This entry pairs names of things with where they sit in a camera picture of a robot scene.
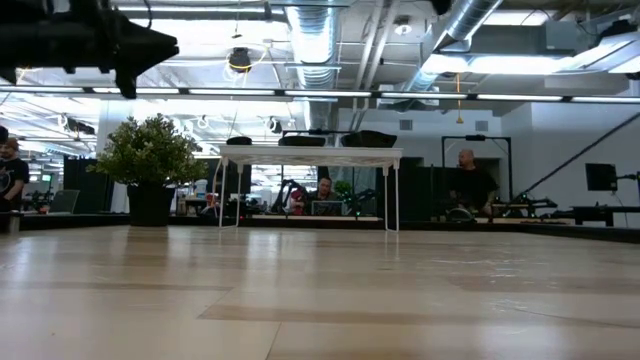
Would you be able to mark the black background desk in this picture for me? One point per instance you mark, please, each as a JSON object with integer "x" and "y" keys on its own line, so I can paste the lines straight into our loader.
{"x": 600, "y": 212}

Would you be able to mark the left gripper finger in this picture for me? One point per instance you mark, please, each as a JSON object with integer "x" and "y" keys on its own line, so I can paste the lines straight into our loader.
{"x": 127, "y": 85}
{"x": 145, "y": 50}

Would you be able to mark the silver air duct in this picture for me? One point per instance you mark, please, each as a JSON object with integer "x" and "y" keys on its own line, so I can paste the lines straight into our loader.
{"x": 470, "y": 20}
{"x": 315, "y": 50}

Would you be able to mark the black computer monitor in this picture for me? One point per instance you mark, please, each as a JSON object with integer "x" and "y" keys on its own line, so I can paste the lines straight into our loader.
{"x": 600, "y": 176}

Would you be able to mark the grey chair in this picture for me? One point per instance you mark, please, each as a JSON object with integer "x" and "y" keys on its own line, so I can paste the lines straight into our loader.
{"x": 65, "y": 200}

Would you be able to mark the green plant in black pot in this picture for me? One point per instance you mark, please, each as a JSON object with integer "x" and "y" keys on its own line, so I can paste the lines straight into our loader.
{"x": 150, "y": 150}

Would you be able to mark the black metal table frame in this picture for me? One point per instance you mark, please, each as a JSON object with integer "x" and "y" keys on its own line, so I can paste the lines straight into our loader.
{"x": 615, "y": 234}

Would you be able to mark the grey laptop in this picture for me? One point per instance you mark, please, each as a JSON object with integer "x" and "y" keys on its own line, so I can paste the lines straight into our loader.
{"x": 327, "y": 209}

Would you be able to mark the person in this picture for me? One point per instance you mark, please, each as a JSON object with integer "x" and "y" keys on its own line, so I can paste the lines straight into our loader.
{"x": 12, "y": 175}
{"x": 325, "y": 189}
{"x": 472, "y": 187}

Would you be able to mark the black partition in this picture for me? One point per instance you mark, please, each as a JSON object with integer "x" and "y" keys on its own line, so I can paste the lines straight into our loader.
{"x": 82, "y": 185}

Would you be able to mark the black square cup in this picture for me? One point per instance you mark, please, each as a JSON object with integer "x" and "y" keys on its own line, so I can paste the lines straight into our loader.
{"x": 367, "y": 140}

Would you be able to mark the ceiling light strip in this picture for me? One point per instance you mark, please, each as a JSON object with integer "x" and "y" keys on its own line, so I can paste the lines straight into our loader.
{"x": 325, "y": 93}

